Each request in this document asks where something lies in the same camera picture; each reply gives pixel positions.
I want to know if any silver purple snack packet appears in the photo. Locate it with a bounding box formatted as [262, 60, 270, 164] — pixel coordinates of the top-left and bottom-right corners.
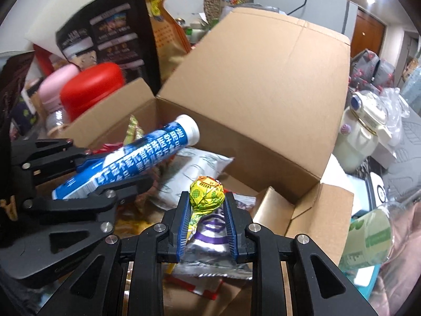
[178, 211, 255, 280]

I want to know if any pink lidded jar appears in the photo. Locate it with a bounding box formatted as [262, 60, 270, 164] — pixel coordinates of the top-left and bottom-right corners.
[39, 64, 81, 119]

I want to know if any black oatmeal bag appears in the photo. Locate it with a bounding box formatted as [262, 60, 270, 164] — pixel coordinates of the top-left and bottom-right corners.
[55, 0, 162, 88]

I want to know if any green brown cone packet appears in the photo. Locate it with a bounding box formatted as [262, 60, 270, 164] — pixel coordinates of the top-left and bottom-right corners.
[123, 115, 145, 149]

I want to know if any pink puffer jacket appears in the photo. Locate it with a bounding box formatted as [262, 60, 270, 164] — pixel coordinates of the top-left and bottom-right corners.
[372, 201, 421, 307]

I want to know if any clear jar brown label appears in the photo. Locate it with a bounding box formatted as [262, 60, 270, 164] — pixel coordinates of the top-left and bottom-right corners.
[46, 107, 71, 135]

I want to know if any light blue hanging bag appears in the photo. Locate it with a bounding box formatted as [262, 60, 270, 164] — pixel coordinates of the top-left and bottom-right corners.
[399, 66, 421, 106]

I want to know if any red lidded jar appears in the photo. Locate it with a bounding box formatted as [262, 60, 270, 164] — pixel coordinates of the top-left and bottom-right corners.
[60, 62, 125, 126]

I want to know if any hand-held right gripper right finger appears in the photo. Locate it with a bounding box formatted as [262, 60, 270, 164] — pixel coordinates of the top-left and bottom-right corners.
[224, 191, 379, 316]

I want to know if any blue white tablet tube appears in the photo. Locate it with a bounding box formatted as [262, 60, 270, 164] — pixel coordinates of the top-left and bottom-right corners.
[52, 115, 201, 201]

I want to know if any yellow green lollipop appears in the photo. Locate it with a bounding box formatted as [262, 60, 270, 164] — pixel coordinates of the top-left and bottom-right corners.
[188, 176, 226, 234]

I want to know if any white water jug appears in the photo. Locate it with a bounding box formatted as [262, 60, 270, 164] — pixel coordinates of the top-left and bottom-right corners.
[335, 90, 392, 173]

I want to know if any black cable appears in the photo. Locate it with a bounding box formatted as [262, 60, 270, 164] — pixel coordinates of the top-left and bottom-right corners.
[287, 0, 316, 16]

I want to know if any brown cardboard box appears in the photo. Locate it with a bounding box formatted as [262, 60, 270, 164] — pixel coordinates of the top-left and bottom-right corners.
[34, 7, 355, 316]

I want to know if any white tissue pack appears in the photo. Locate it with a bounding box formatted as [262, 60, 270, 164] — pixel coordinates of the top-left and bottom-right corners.
[320, 153, 365, 218]

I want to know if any red pouch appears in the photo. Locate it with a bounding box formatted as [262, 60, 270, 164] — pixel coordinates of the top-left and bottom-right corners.
[33, 44, 61, 76]

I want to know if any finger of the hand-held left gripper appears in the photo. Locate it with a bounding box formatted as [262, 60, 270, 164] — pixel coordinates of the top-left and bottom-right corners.
[24, 174, 155, 238]
[10, 138, 109, 181]

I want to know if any brown paper bag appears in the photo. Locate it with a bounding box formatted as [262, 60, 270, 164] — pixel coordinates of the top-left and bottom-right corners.
[136, 0, 192, 83]

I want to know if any white round device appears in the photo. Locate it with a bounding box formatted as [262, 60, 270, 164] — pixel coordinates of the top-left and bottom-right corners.
[370, 171, 390, 205]

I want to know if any white foam board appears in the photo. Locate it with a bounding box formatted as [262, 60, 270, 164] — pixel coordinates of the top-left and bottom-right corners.
[24, 0, 99, 45]

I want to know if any white fridge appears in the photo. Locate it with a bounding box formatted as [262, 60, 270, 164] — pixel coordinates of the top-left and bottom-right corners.
[250, 0, 359, 40]

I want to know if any long red snack packet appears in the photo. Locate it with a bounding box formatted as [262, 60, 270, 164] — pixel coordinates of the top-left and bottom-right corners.
[164, 275, 224, 300]

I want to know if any white patterned snack packet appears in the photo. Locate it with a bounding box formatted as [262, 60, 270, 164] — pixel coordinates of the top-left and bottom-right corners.
[154, 147, 235, 209]

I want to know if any green clear bottle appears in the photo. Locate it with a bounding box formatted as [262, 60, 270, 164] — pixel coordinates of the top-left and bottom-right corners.
[339, 209, 395, 269]

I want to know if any grey blanket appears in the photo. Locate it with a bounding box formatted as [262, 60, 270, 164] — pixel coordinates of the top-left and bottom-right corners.
[372, 112, 421, 205]

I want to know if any brown wooden door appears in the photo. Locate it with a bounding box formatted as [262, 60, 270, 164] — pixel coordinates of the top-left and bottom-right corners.
[350, 8, 385, 56]

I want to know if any clear plastic bag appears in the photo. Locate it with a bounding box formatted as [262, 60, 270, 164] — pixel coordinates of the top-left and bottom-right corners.
[378, 87, 412, 145]

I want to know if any grey patterned backpack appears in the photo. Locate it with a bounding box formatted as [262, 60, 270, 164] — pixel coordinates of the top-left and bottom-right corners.
[349, 49, 395, 89]

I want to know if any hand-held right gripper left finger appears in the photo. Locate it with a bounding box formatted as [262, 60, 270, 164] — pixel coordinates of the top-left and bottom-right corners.
[36, 191, 193, 316]

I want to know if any red gold candy packet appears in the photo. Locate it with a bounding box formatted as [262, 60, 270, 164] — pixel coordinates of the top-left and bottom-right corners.
[89, 141, 127, 157]

